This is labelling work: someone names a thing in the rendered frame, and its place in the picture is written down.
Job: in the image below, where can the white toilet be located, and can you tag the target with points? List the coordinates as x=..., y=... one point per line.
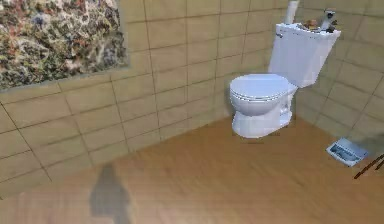
x=301, y=55

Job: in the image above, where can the white paper roll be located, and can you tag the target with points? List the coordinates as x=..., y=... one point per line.
x=291, y=11

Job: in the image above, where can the brown small object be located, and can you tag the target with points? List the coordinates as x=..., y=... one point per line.
x=311, y=24

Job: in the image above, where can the white flat bathroom scale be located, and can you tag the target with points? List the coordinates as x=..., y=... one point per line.
x=346, y=152

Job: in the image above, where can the grey spray bottle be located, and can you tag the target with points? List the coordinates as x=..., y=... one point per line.
x=328, y=19

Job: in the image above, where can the brown thin stick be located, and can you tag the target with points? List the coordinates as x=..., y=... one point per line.
x=368, y=166
x=380, y=165

